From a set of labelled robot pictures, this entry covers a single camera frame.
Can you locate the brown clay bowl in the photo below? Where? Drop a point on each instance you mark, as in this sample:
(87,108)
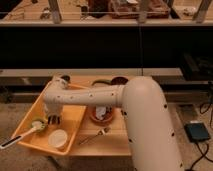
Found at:
(107,119)

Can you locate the black foot pedal box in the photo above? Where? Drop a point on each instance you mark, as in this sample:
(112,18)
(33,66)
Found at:
(197,132)

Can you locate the small green bowl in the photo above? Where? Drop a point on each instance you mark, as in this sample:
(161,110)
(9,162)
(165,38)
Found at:
(39,125)

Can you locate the metal fork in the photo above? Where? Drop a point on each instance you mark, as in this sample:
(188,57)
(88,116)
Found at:
(100,132)

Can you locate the white round cup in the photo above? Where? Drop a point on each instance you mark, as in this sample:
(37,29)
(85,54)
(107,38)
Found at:
(58,138)

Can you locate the green curved vegetable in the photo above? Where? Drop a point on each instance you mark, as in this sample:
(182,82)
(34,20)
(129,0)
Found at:
(101,81)

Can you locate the white spoon black handle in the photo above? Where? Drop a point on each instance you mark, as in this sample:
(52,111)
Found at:
(17,138)

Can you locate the white crumpled paper in bowl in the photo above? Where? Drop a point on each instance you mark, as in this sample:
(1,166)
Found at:
(100,112)

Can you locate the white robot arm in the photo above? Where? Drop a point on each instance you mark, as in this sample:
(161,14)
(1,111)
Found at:
(150,131)

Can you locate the dark brown round lid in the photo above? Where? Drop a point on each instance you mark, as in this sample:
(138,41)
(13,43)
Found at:
(119,81)

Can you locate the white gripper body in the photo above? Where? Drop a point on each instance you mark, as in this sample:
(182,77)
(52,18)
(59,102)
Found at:
(53,109)

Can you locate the yellow plastic tray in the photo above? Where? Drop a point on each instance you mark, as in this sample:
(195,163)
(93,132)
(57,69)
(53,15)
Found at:
(71,118)

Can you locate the small dark round cap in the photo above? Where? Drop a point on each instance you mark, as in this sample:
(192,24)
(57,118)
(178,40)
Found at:
(66,78)

